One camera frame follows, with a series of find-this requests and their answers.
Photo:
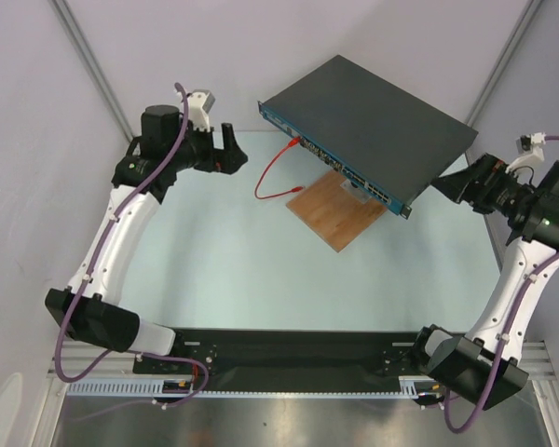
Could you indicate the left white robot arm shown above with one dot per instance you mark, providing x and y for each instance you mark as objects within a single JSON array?
[{"x": 88, "y": 307}]

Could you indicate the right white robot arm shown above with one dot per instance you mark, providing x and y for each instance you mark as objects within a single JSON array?
[{"x": 482, "y": 365}]

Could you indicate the right aluminium frame post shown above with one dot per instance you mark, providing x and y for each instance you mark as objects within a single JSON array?
[{"x": 512, "y": 44}]

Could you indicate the slotted cable duct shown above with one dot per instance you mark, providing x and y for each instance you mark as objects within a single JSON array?
[{"x": 399, "y": 388}]

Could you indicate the wooden board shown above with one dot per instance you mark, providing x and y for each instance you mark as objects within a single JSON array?
[{"x": 332, "y": 213}]

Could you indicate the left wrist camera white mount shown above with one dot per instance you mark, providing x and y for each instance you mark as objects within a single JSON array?
[{"x": 199, "y": 103}]

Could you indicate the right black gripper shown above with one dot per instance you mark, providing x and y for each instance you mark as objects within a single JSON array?
[{"x": 471, "y": 184}]

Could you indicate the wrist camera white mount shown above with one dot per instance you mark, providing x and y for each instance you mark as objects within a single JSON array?
[
  {"x": 530, "y": 150},
  {"x": 199, "y": 103}
]

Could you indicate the left aluminium frame post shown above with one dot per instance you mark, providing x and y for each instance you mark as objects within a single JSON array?
[{"x": 84, "y": 51}]

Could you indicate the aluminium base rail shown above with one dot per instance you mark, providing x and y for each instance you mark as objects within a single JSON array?
[{"x": 536, "y": 361}]

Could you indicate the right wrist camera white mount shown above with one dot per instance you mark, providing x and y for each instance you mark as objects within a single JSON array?
[{"x": 530, "y": 150}]

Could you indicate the black network switch blue front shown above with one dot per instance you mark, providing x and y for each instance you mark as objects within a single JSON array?
[{"x": 385, "y": 140}]

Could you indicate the aluminium frame post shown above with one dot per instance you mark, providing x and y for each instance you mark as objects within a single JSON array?
[
  {"x": 84, "y": 51},
  {"x": 512, "y": 44}
]

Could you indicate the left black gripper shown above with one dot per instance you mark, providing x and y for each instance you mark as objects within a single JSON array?
[{"x": 226, "y": 160}]

